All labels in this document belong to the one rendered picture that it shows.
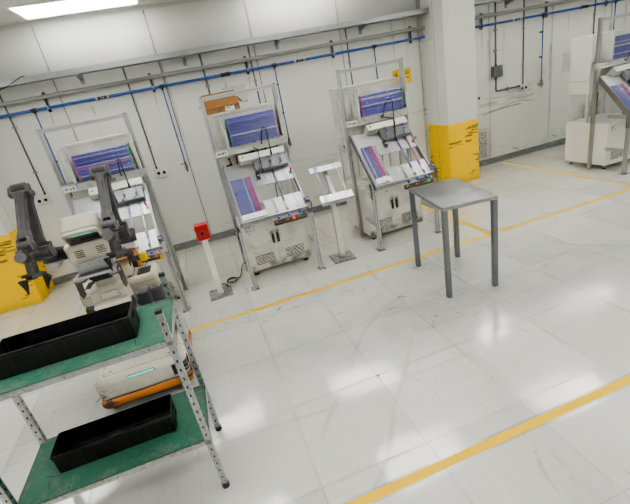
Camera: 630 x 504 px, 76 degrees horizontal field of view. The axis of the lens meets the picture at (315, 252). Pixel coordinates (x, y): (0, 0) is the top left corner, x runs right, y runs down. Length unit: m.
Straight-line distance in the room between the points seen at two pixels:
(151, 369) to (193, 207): 3.24
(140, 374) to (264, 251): 1.95
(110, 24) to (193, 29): 0.93
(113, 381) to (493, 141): 6.55
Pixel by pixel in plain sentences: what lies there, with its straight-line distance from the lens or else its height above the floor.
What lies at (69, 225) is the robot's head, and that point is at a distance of 2.81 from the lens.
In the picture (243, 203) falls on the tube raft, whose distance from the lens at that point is 4.12.
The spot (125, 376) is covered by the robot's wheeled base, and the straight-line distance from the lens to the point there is 3.19.
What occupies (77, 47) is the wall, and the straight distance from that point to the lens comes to 5.91.
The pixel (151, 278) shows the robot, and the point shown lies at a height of 0.77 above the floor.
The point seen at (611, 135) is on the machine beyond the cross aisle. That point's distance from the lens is 6.90.
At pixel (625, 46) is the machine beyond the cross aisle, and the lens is 7.05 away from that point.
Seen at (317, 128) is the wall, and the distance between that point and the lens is 6.10.
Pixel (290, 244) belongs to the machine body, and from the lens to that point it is 4.51.
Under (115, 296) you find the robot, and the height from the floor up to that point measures 0.82.
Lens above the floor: 1.87
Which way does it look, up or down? 23 degrees down
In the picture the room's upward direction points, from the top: 11 degrees counter-clockwise
